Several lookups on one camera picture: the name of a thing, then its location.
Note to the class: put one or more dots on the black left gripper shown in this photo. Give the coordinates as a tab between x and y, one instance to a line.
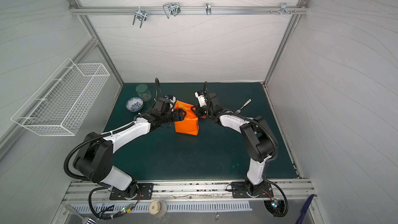
179	116

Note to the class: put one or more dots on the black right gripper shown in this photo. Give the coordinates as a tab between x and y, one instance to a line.
198	110

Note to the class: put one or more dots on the orange wrapping paper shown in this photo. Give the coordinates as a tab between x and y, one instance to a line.
190	124

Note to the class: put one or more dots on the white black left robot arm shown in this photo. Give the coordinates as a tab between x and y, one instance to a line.
93	159

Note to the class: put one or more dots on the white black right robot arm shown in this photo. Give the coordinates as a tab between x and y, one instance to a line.
259	141

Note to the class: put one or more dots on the green lidded glass jar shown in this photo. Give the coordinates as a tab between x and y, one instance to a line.
143	92

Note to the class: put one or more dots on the blue white ceramic bowl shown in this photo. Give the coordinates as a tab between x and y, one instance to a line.
134	104

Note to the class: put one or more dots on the round white puck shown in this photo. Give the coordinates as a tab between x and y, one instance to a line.
158	208

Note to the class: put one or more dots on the metal u-bolt clamp middle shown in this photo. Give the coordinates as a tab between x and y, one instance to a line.
171	9

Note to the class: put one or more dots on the metal u-bolt clamp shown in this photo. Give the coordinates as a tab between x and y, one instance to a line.
140	16
171	9

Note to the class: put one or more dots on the metal u-bolt clamp left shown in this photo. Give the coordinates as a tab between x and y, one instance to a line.
140	16

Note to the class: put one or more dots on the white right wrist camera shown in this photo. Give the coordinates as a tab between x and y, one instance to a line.
201	98

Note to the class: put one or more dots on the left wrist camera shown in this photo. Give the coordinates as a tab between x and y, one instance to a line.
165	104

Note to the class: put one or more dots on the fork with white handle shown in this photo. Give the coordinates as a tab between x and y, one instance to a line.
243	106

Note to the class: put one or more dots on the metal ring clamp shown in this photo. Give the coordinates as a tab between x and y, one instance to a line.
208	9

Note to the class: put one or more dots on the white wire basket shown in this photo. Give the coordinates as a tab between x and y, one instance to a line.
60	106

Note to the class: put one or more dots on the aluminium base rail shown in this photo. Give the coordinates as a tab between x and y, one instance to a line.
196	190

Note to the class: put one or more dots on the metal bracket clamp right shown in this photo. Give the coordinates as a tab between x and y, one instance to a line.
283	10

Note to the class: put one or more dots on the aluminium cross rail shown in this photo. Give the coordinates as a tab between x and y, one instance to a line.
185	10

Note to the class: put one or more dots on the blue handled tool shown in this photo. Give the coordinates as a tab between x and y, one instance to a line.
304	209

